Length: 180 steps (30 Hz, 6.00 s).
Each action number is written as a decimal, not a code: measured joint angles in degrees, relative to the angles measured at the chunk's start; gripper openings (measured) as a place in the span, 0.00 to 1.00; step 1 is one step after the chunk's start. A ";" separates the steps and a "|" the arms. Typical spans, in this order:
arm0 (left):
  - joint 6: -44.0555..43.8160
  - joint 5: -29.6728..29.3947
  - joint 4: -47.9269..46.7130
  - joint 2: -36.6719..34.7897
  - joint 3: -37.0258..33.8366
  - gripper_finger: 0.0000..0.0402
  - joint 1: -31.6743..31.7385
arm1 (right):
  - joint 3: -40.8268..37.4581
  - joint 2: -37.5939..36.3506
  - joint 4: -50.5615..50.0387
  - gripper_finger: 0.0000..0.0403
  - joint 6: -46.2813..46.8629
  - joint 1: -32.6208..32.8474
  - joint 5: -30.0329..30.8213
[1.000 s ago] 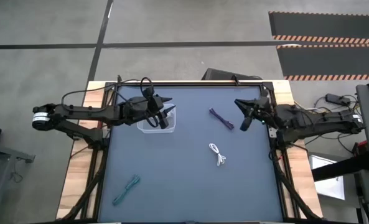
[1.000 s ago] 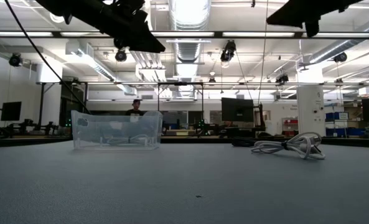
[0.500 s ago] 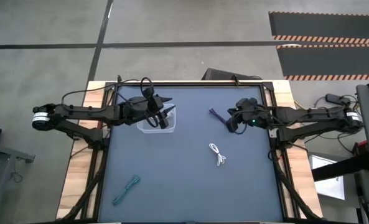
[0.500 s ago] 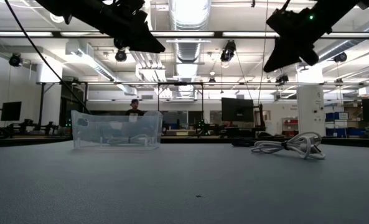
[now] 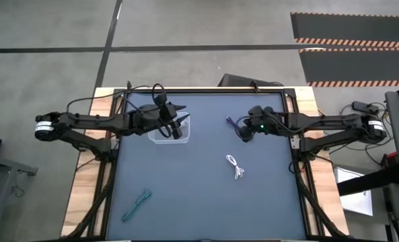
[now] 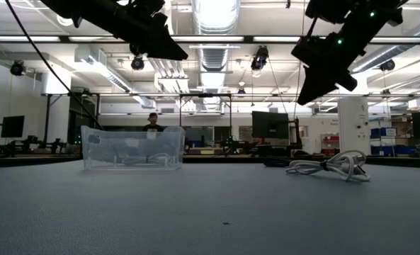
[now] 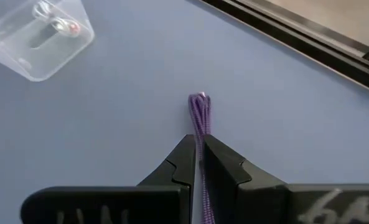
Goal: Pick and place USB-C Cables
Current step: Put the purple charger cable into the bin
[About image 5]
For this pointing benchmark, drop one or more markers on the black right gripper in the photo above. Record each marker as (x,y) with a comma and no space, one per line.
(264,121)

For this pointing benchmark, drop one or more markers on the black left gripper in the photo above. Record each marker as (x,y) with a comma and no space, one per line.
(150,119)

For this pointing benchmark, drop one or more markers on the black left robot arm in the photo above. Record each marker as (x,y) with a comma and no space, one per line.
(84,121)

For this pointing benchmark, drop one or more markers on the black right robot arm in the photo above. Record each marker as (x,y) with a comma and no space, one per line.
(320,121)

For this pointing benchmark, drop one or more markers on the clear plastic container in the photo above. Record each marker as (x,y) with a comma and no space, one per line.
(185,134)

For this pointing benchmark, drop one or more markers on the black clamp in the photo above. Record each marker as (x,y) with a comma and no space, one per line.
(255,86)
(128,84)

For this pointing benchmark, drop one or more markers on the black computer case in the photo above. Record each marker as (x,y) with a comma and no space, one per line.
(239,80)

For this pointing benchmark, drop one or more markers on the black power strip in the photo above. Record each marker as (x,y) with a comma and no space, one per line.
(365,107)

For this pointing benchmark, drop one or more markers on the black hazard-striped floor mat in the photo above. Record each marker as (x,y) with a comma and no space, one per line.
(354,65)
(354,27)

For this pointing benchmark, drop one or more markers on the white sheet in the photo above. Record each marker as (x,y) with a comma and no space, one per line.
(354,198)

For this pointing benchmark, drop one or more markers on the black aluminium table frame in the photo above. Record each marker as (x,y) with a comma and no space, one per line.
(202,90)

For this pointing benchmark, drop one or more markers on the silver metal bracket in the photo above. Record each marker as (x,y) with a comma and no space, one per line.
(295,142)

